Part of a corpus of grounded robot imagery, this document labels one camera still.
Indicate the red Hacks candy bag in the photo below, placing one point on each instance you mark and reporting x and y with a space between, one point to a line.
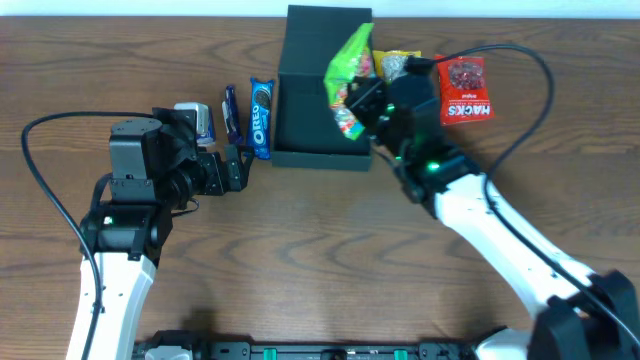
464 95

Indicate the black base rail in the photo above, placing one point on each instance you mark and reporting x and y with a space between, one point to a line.
182 344

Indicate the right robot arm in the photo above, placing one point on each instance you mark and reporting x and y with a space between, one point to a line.
577 313

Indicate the green gummy candy bag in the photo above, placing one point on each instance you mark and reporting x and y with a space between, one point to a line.
354 59

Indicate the blue Oreo cookie pack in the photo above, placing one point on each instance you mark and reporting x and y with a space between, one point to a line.
259 125

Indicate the dark green open box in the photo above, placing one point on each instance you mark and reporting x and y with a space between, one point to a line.
306 134

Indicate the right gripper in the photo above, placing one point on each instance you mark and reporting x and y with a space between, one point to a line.
370 95

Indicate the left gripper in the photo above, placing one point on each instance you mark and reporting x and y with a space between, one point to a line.
232 168

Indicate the yellow Hacks candy bag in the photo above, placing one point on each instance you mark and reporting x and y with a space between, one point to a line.
389 65

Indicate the blue Eclipse mint box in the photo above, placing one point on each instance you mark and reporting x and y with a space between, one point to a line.
210 138

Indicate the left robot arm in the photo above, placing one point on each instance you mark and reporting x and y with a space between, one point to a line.
157 169

